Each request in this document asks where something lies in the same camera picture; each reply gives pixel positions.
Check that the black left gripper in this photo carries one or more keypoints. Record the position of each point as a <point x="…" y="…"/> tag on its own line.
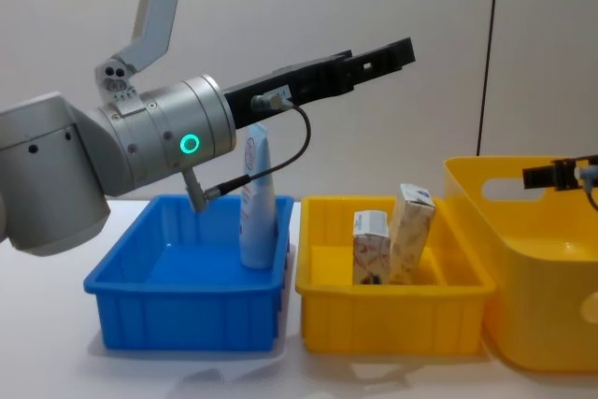
<point x="308" y="83"/>

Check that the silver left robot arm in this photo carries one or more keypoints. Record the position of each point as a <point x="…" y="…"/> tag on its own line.
<point x="70" y="151"/>

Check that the tall printed carton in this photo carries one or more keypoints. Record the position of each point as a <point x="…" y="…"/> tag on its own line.
<point x="411" y="235"/>

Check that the short printed carton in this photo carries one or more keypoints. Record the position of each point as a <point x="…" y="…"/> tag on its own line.
<point x="371" y="254"/>

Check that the white and blue tube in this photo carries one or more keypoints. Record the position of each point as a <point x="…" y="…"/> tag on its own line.
<point x="257" y="221"/>

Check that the yellow plastic bin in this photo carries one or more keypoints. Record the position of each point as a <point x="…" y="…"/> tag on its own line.
<point x="388" y="319"/>

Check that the blue plastic bin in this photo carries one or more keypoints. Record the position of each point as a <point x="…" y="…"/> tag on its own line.
<point x="187" y="305"/>

